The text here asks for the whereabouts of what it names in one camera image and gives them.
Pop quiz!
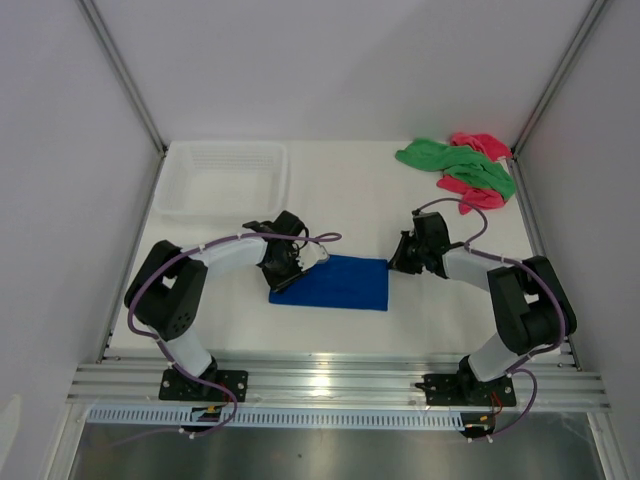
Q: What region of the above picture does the blue towel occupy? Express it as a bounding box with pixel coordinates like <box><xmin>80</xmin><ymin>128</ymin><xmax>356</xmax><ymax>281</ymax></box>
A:
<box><xmin>268</xmin><ymin>255</ymin><xmax>389</xmax><ymax>312</ymax></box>

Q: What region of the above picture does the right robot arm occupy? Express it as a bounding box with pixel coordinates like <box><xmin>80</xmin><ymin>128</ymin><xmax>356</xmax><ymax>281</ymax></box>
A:
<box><xmin>388</xmin><ymin>209</ymin><xmax>577</xmax><ymax>404</ymax></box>

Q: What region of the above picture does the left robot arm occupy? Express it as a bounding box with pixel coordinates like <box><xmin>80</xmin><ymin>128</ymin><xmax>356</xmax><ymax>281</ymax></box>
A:
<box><xmin>124</xmin><ymin>211</ymin><xmax>309</xmax><ymax>400</ymax></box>

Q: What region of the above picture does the pink towel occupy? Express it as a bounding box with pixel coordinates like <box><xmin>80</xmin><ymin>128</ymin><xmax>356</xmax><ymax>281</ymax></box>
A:
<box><xmin>436</xmin><ymin>132</ymin><xmax>512</xmax><ymax>210</ymax></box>

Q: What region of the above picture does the green towel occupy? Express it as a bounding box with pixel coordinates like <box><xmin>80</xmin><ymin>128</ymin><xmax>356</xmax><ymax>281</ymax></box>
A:
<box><xmin>395</xmin><ymin>138</ymin><xmax>516</xmax><ymax>201</ymax></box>

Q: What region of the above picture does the white plastic basket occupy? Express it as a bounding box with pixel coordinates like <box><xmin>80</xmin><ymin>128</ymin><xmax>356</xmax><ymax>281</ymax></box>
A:
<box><xmin>153</xmin><ymin>141</ymin><xmax>290</xmax><ymax>223</ymax></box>

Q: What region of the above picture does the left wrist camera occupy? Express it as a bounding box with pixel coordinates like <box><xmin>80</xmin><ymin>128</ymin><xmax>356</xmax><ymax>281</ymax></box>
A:
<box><xmin>297</xmin><ymin>242</ymin><xmax>330</xmax><ymax>271</ymax></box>

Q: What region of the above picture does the aluminium frame rail right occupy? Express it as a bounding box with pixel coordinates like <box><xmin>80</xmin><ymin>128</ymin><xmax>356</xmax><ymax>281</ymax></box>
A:
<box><xmin>507</xmin><ymin>158</ymin><xmax>583</xmax><ymax>372</ymax></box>

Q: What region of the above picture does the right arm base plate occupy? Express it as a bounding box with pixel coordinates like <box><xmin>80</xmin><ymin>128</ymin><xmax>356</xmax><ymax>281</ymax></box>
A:
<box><xmin>414</xmin><ymin>373</ymin><xmax>517</xmax><ymax>407</ymax></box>

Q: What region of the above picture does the slotted cable duct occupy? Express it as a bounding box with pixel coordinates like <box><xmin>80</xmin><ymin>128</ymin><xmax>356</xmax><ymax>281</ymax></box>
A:
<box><xmin>86</xmin><ymin>405</ymin><xmax>464</xmax><ymax>431</ymax></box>

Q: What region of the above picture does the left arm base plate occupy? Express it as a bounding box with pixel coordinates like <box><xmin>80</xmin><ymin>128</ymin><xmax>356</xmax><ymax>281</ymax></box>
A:
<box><xmin>158</xmin><ymin>369</ymin><xmax>249</xmax><ymax>403</ymax></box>

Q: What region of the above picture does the aluminium front rail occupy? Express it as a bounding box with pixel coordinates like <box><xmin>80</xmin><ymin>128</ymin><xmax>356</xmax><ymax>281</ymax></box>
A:
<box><xmin>66</xmin><ymin>350</ymin><xmax>611</xmax><ymax>412</ymax></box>

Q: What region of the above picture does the aluminium frame post right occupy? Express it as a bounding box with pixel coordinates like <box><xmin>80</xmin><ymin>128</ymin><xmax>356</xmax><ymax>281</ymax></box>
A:
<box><xmin>511</xmin><ymin>0</ymin><xmax>612</xmax><ymax>158</ymax></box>

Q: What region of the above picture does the aluminium frame post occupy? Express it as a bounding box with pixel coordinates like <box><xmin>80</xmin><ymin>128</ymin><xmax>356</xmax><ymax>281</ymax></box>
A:
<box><xmin>511</xmin><ymin>0</ymin><xmax>612</xmax><ymax>158</ymax></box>
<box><xmin>75</xmin><ymin>0</ymin><xmax>167</xmax><ymax>157</ymax></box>

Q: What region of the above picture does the aluminium frame post left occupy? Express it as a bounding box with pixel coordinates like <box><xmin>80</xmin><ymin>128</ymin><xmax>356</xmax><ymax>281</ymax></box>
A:
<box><xmin>75</xmin><ymin>0</ymin><xmax>167</xmax><ymax>157</ymax></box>

